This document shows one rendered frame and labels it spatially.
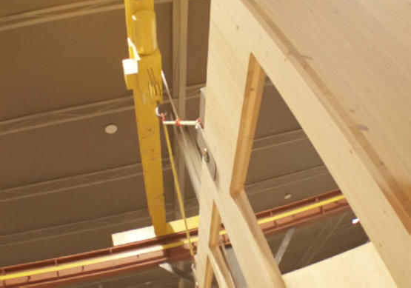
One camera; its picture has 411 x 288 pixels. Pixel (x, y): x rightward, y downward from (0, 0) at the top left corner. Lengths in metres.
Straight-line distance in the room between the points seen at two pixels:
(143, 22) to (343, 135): 4.04
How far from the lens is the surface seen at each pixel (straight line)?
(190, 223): 10.33
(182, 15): 10.08
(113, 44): 11.33
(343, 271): 6.25
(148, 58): 5.07
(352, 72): 1.33
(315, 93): 1.09
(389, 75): 1.40
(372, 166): 0.96
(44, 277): 10.44
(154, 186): 8.17
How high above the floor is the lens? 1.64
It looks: 39 degrees up
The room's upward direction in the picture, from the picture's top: 22 degrees counter-clockwise
